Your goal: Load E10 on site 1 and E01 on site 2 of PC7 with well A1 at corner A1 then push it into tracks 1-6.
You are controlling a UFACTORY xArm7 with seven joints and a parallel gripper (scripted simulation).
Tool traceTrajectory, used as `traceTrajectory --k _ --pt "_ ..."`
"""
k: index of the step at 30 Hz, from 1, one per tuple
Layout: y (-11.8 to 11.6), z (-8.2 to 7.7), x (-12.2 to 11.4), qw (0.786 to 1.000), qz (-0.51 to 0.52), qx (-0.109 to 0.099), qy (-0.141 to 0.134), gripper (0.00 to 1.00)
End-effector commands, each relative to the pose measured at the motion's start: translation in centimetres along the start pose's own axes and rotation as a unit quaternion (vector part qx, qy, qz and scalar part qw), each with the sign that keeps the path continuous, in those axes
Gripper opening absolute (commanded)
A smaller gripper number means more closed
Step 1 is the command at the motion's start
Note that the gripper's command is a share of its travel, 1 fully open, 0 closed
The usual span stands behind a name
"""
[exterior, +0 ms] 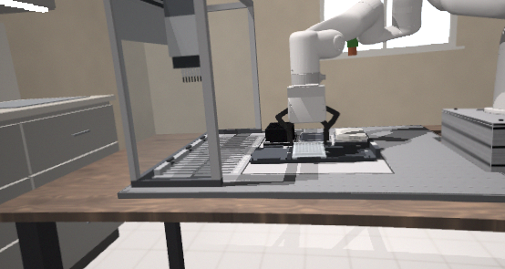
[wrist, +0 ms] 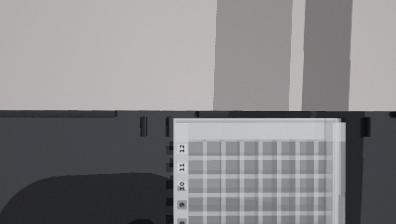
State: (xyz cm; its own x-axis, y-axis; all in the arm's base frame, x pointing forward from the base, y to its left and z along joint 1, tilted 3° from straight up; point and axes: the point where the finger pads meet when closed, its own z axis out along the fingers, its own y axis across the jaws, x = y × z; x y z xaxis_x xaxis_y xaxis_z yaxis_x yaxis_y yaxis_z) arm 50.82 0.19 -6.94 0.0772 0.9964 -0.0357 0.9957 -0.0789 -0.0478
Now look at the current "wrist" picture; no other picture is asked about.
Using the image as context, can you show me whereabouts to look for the light grey well plate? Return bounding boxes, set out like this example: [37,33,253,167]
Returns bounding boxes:
[173,118,346,224]

